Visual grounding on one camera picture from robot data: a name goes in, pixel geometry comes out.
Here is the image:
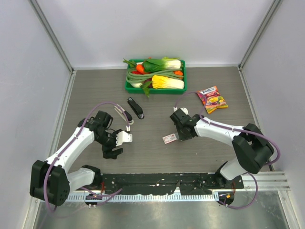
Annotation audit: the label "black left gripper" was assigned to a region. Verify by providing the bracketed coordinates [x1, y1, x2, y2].
[96, 129, 123, 159]

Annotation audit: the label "red white staple box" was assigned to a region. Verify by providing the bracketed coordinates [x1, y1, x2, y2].
[163, 134, 178, 144]

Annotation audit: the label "black deli stapler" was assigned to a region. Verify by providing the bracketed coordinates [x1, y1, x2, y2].
[127, 97, 144, 120]

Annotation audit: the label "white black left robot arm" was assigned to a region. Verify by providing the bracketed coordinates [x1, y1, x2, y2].
[30, 111, 130, 207]

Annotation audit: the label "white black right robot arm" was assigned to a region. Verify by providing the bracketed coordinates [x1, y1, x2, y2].
[170, 108, 274, 188]

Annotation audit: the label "Fox's candy bag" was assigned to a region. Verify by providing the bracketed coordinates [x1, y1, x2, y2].
[197, 85, 228, 114]

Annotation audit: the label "toy yellow napa cabbage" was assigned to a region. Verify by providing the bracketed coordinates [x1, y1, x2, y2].
[152, 75, 184, 89]

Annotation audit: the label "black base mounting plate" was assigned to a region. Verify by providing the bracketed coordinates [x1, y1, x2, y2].
[102, 173, 244, 196]

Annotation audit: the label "toy bok choy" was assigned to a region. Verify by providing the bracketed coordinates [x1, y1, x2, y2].
[142, 58, 182, 72]

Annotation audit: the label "toy green long beans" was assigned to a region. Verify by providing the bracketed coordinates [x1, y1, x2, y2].
[126, 67, 186, 84]

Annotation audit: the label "toy orange carrot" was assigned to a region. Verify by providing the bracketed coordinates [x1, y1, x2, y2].
[136, 64, 145, 74]

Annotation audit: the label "green plastic tray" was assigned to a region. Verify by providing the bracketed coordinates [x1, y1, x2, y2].
[123, 58, 187, 97]

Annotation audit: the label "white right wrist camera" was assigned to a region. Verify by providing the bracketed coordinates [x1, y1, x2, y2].
[173, 107, 189, 115]

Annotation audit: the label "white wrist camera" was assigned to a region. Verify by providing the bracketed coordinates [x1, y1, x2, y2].
[173, 107, 189, 115]
[116, 131, 132, 147]

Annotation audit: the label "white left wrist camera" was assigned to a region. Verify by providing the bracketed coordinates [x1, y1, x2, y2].
[116, 131, 132, 147]

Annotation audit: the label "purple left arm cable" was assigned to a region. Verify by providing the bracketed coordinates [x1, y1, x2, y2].
[44, 102, 131, 213]

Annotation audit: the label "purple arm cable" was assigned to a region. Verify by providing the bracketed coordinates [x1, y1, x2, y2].
[44, 102, 131, 213]
[174, 91, 281, 209]

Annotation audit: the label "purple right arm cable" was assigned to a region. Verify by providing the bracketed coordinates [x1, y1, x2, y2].
[174, 91, 281, 209]

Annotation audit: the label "aluminium frame rail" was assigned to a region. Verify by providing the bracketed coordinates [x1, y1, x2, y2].
[63, 172, 290, 204]

